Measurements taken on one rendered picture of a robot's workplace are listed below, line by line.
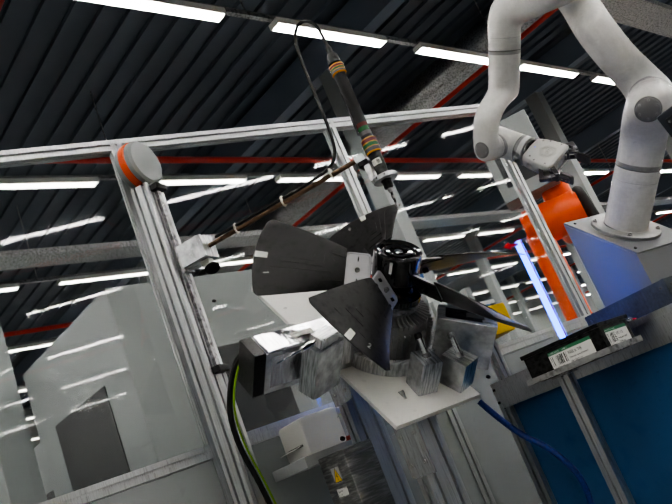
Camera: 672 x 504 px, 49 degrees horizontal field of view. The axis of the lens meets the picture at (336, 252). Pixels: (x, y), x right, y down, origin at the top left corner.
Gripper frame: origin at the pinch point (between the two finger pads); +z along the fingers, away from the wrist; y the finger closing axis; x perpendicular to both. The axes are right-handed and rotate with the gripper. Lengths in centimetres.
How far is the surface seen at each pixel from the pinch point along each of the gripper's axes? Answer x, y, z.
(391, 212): -4, -40, -34
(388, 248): -17, -57, -16
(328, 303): -31, -83, -8
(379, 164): -21, -38, -34
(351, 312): -27, -80, -4
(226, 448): 22, -116, -39
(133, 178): -19, -77, -104
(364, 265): -14, -63, -20
